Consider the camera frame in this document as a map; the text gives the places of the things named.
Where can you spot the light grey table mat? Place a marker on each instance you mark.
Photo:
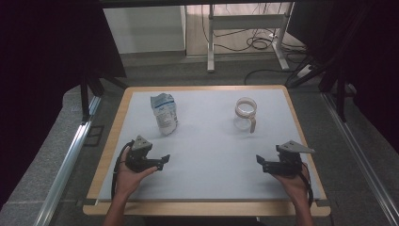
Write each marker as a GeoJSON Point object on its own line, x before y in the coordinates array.
{"type": "Point", "coordinates": [207, 147]}

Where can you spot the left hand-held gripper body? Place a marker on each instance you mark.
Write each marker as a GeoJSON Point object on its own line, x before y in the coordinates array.
{"type": "Point", "coordinates": [139, 157]}

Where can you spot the person's right hand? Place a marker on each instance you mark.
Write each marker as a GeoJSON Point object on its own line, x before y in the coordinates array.
{"type": "Point", "coordinates": [298, 186]}

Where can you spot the black stand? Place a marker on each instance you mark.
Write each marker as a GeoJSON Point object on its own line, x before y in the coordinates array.
{"type": "Point", "coordinates": [84, 100]}
{"type": "Point", "coordinates": [340, 94]}

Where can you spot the black floor bracket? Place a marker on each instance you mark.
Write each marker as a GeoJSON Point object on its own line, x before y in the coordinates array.
{"type": "Point", "coordinates": [93, 135]}

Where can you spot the black curtain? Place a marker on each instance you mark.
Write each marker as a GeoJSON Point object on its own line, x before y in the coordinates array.
{"type": "Point", "coordinates": [370, 62]}
{"type": "Point", "coordinates": [40, 62]}

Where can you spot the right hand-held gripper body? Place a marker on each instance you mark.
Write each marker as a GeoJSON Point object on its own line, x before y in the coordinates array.
{"type": "Point", "coordinates": [287, 163]}

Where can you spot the white cabinet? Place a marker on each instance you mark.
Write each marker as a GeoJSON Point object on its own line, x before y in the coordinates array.
{"type": "Point", "coordinates": [144, 29]}

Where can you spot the person's left hand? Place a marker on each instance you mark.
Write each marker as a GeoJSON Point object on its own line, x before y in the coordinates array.
{"type": "Point", "coordinates": [127, 180]}

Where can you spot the white desk frame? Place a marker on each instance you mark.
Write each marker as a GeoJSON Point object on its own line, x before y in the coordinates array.
{"type": "Point", "coordinates": [247, 22]}

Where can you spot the white power strip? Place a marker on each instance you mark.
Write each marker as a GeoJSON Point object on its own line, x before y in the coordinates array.
{"type": "Point", "coordinates": [304, 72]}

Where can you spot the white and blue plastic bag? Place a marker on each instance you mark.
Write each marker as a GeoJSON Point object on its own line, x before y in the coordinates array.
{"type": "Point", "coordinates": [164, 114]}

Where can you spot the aluminium rail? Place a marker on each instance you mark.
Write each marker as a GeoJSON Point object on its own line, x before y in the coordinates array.
{"type": "Point", "coordinates": [67, 169]}
{"type": "Point", "coordinates": [360, 157]}

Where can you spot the wooden table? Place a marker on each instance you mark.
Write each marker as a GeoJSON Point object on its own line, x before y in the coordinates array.
{"type": "Point", "coordinates": [200, 208]}

